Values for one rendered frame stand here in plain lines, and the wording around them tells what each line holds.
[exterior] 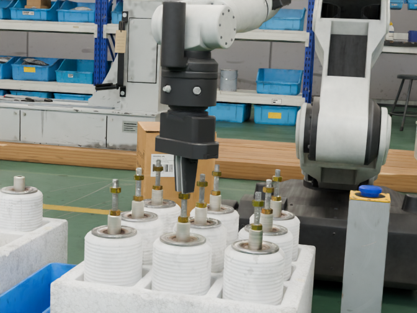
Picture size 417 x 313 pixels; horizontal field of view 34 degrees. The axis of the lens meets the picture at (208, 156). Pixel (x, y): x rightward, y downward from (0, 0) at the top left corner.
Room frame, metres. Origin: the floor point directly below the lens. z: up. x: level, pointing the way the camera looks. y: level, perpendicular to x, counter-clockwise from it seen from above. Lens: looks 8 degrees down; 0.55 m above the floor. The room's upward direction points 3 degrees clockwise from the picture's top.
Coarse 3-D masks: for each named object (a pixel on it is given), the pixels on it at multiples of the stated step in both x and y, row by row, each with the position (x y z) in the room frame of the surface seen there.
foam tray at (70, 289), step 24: (312, 264) 1.26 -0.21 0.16; (72, 288) 1.03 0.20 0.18; (96, 288) 1.02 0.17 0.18; (120, 288) 1.03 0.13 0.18; (144, 288) 1.04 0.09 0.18; (216, 288) 1.05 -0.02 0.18; (288, 288) 1.06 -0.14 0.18; (312, 288) 1.31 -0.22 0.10; (72, 312) 1.03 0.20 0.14; (96, 312) 1.02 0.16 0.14; (120, 312) 1.01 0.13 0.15; (144, 312) 1.00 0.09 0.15; (168, 312) 0.99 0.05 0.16; (192, 312) 0.98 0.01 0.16; (216, 312) 0.98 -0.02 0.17; (240, 312) 0.97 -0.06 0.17; (264, 312) 0.96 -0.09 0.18; (288, 312) 0.96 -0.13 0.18
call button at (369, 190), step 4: (360, 188) 1.19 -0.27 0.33; (364, 188) 1.18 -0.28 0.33; (368, 188) 1.18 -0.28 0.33; (372, 188) 1.18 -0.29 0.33; (376, 188) 1.18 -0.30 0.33; (380, 188) 1.18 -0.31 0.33; (364, 192) 1.18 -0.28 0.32; (368, 192) 1.17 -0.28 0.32; (372, 192) 1.17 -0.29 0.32; (376, 192) 1.17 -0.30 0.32; (380, 192) 1.18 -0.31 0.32; (368, 196) 1.18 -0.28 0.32; (372, 196) 1.18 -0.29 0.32; (376, 196) 1.18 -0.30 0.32
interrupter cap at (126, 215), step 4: (120, 212) 1.22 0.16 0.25; (124, 212) 1.23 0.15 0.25; (128, 212) 1.23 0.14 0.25; (144, 212) 1.23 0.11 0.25; (148, 212) 1.24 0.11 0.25; (152, 212) 1.23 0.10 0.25; (124, 216) 1.20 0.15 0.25; (128, 216) 1.21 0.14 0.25; (144, 216) 1.22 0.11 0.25; (148, 216) 1.21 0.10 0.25; (152, 216) 1.21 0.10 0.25; (156, 216) 1.21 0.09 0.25; (124, 220) 1.18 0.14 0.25; (128, 220) 1.17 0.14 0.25; (132, 220) 1.17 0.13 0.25; (136, 220) 1.17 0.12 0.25; (140, 220) 1.17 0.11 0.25; (144, 220) 1.18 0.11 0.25; (148, 220) 1.18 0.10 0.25; (152, 220) 1.19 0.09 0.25
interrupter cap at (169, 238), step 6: (168, 234) 1.09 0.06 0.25; (174, 234) 1.09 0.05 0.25; (192, 234) 1.10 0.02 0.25; (198, 234) 1.09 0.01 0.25; (162, 240) 1.05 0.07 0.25; (168, 240) 1.05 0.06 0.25; (174, 240) 1.06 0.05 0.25; (192, 240) 1.07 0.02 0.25; (198, 240) 1.06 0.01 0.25; (204, 240) 1.06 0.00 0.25; (180, 246) 1.03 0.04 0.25; (186, 246) 1.03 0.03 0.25; (192, 246) 1.04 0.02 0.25
